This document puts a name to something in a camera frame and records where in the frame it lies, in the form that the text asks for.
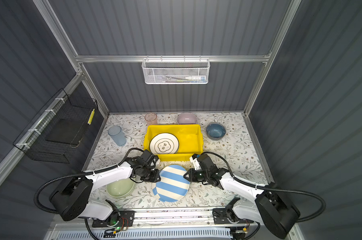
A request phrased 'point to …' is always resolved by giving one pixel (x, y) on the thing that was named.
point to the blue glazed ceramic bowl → (215, 131)
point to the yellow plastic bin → (190, 137)
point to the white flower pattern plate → (164, 143)
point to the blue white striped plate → (173, 187)
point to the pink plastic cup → (151, 119)
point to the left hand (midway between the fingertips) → (160, 179)
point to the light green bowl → (121, 188)
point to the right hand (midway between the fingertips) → (186, 177)
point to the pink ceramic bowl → (187, 118)
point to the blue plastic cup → (117, 134)
